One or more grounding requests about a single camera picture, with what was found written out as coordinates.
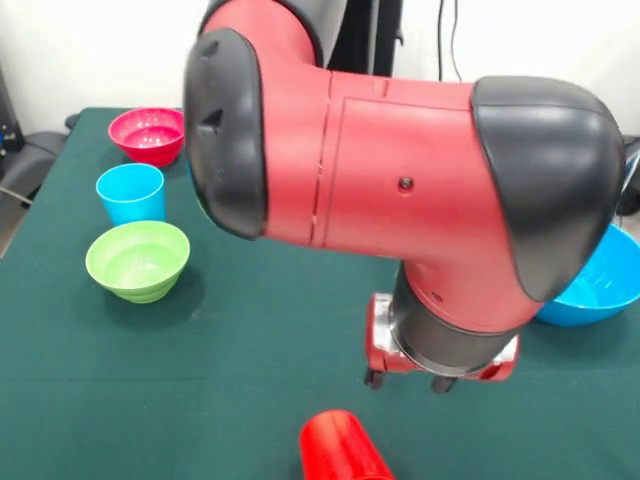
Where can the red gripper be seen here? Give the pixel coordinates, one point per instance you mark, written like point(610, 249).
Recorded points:
point(380, 340)

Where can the red cup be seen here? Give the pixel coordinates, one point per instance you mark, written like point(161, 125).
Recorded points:
point(345, 450)

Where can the large blue bowl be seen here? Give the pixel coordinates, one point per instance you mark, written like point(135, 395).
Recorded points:
point(595, 295)

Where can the small green bowl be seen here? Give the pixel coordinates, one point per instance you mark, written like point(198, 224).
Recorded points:
point(137, 260)

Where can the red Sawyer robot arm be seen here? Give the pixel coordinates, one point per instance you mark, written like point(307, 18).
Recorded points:
point(390, 175)

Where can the dark green tablecloth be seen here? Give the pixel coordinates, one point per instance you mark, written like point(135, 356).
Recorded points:
point(200, 360)

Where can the blue cup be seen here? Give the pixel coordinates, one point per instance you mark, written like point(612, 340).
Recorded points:
point(130, 195)

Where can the small pinkish red bowl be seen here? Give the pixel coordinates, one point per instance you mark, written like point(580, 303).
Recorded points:
point(147, 135)

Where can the black equipment base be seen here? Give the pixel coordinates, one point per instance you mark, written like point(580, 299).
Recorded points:
point(35, 150)

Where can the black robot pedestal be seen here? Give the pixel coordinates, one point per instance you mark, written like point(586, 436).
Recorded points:
point(370, 35)

